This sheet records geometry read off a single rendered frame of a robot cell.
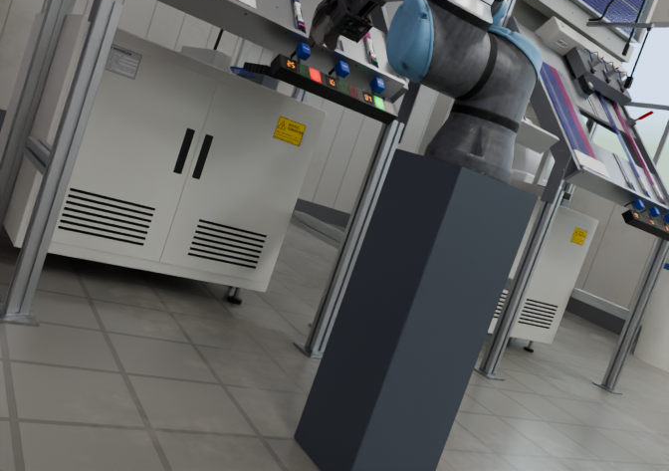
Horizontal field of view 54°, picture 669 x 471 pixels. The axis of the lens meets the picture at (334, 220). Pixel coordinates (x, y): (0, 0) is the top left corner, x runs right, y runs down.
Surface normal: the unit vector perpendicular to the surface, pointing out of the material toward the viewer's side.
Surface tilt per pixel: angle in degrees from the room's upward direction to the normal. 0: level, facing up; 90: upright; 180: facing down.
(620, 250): 90
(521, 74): 90
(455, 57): 110
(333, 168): 90
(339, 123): 90
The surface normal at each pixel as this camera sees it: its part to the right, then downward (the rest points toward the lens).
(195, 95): 0.54, 0.26
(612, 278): -0.81, -0.24
